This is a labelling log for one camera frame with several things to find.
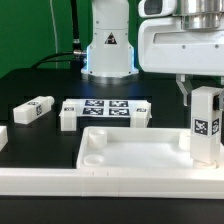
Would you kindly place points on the white front fence bar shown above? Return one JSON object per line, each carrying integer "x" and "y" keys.
{"x": 114, "y": 182}

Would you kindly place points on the white desk top tray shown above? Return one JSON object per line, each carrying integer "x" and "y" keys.
{"x": 124, "y": 147}

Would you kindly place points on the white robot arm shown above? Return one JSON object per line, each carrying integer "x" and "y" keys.
{"x": 110, "y": 56}

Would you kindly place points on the white marker base plate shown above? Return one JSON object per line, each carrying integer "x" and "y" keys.
{"x": 105, "y": 108}

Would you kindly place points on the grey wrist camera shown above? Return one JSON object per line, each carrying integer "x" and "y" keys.
{"x": 157, "y": 8}

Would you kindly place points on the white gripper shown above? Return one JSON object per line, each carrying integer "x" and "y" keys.
{"x": 164, "y": 47}

